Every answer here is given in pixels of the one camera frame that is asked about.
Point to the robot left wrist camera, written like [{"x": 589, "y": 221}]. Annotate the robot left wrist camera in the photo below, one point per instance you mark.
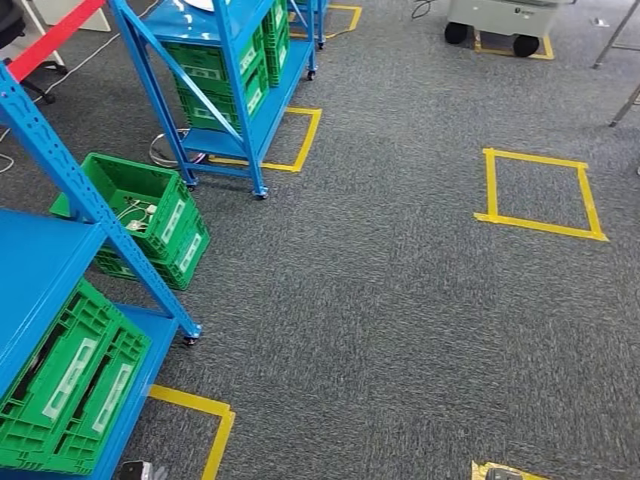
[{"x": 143, "y": 472}]

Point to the chrome round base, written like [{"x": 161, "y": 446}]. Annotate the chrome round base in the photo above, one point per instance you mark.
[{"x": 164, "y": 159}]

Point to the steel table frame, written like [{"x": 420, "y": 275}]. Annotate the steel table frame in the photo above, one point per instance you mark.
[
  {"x": 625, "y": 104},
  {"x": 615, "y": 33}
]

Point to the white desk panel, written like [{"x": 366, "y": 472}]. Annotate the white desk panel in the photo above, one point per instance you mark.
[{"x": 97, "y": 23}]

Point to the black office chair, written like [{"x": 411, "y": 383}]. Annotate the black office chair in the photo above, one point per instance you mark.
[{"x": 10, "y": 26}]

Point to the white wheeled robot cart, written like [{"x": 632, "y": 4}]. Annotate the white wheeled robot cart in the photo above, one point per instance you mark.
[{"x": 500, "y": 16}]

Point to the yellow floor tape square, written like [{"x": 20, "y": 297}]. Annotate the yellow floor tape square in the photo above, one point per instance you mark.
[
  {"x": 545, "y": 50},
  {"x": 350, "y": 16},
  {"x": 492, "y": 192}
]

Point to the blue metal shelf rack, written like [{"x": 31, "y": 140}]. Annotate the blue metal shelf rack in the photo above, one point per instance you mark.
[
  {"x": 315, "y": 20},
  {"x": 225, "y": 66},
  {"x": 40, "y": 265}
]

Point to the white curved plastic part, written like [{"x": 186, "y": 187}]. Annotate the white curved plastic part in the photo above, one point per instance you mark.
[{"x": 205, "y": 4}]

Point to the red barrier belt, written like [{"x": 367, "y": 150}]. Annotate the red barrier belt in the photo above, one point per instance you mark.
[{"x": 50, "y": 40}]

